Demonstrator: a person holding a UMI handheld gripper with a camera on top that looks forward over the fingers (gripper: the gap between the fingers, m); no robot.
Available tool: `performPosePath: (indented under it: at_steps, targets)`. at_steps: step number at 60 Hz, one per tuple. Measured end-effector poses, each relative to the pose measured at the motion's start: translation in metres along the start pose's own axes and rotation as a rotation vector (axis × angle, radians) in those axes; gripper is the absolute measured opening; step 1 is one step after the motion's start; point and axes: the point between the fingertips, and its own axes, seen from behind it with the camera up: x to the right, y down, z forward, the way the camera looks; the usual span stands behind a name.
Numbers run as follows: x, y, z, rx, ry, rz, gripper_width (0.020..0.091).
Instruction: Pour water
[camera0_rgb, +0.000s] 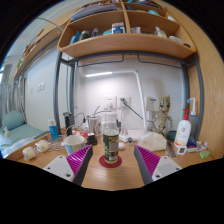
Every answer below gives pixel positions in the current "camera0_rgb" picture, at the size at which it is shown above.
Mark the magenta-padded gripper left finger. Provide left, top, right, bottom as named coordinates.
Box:
left=42, top=144, right=94, bottom=186

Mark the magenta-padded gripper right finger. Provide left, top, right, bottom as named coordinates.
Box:
left=133, top=144, right=184, bottom=185

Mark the clear bottle with black label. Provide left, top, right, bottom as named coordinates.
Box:
left=101, top=112, right=121, bottom=164

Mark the small white digital clock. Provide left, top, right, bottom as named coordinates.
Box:
left=175, top=145, right=188, bottom=156

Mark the cream mug with blue patches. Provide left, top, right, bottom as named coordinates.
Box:
left=63, top=134, right=86, bottom=156

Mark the white crumpled plastic bag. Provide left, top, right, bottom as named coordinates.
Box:
left=137, top=131, right=168, bottom=152

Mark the dark green bowl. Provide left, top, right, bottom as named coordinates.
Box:
left=166, top=130, right=178, bottom=143

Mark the blue tube with white cap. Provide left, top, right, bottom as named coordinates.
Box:
left=47, top=119, right=60, bottom=142

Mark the white red-pump lotion bottle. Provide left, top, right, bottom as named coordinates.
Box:
left=173, top=108, right=193, bottom=148

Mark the small black box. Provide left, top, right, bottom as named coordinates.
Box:
left=85, top=132, right=99, bottom=146

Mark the green sponge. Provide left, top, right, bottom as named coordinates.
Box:
left=198, top=149, right=212, bottom=160

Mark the flat round red coaster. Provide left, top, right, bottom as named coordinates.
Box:
left=98, top=154, right=123, bottom=169

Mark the black electric shaver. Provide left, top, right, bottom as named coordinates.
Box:
left=63, top=111, right=74, bottom=137

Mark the white power strip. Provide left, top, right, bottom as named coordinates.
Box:
left=118, top=129, right=145, bottom=143

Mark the wooden tree creature figurine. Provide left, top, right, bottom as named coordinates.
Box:
left=151, top=95, right=174, bottom=138

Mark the translucent blue spray bottle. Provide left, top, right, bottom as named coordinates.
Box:
left=186, top=97, right=200, bottom=141

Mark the stainless steel cup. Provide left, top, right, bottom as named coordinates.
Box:
left=87, top=114, right=102, bottom=135

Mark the bed with teal bedding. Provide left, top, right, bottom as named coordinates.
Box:
left=0, top=109, right=51, bottom=158

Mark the white desk lamp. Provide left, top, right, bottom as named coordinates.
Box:
left=84, top=68, right=148, bottom=132

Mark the grey striped curtain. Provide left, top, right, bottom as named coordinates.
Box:
left=0, top=74, right=28, bottom=128

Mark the wooden shelf unit with items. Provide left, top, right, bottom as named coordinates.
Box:
left=56, top=0, right=198, bottom=60

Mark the white wall-mounted device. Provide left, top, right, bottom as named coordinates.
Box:
left=145, top=96, right=161, bottom=113

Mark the white wall outlet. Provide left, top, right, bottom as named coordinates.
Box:
left=116, top=95, right=132, bottom=110
left=103, top=95, right=117, bottom=110

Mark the long wooden wall shelf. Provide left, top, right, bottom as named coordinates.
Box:
left=13, top=9, right=76, bottom=80

